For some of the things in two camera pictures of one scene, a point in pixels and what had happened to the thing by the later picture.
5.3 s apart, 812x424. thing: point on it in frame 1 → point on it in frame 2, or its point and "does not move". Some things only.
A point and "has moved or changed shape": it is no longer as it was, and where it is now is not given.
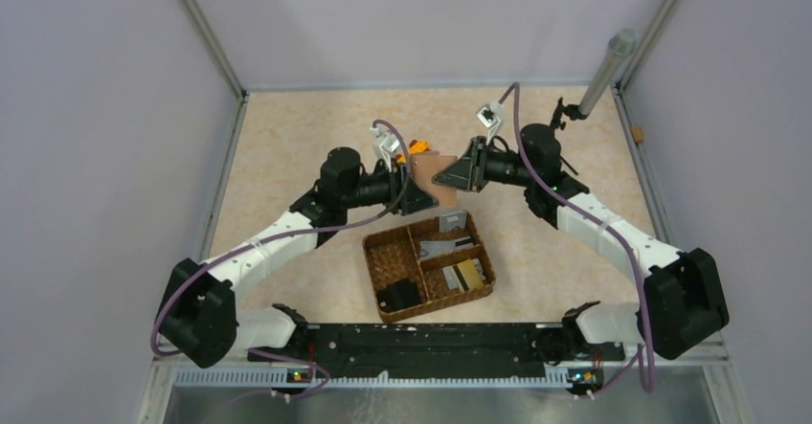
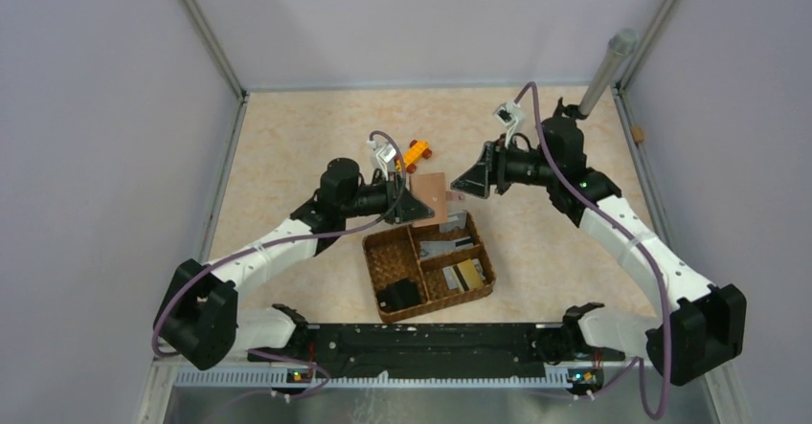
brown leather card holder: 424,166 has moved or changed shape
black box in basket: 398,294 does not move
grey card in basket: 431,249 does not move
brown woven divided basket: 427,263 does not move
